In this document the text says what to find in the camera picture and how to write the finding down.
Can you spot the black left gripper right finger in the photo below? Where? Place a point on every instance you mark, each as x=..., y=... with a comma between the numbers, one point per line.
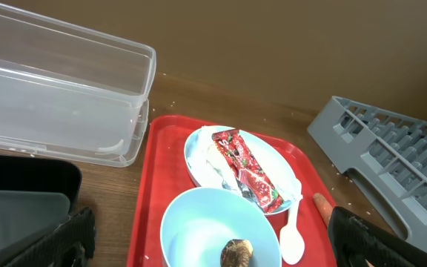
x=357, y=242

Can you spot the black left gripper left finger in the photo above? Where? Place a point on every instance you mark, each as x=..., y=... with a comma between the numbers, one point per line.
x=69, y=242

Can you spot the red snack wrapper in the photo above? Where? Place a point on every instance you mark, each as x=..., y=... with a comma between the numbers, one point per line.
x=251, y=178

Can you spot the brown mushroom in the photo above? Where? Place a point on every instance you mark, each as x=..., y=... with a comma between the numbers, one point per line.
x=236, y=253

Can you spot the light blue bowl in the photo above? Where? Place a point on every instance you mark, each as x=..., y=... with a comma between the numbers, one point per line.
x=199, y=222

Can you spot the light blue plate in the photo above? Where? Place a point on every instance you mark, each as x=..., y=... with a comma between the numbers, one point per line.
x=235, y=160

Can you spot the black waste tray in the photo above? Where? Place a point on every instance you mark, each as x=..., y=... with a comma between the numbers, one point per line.
x=34, y=194

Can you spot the grey dishwasher rack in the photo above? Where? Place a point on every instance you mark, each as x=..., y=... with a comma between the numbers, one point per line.
x=385, y=154

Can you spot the clear plastic waste bin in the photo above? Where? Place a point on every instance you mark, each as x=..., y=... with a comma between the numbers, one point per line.
x=70, y=92

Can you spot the white plastic spoon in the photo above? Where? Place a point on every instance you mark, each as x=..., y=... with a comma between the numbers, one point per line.
x=291, y=243

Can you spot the red serving tray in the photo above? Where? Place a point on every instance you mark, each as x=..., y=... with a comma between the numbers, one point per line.
x=165, y=176

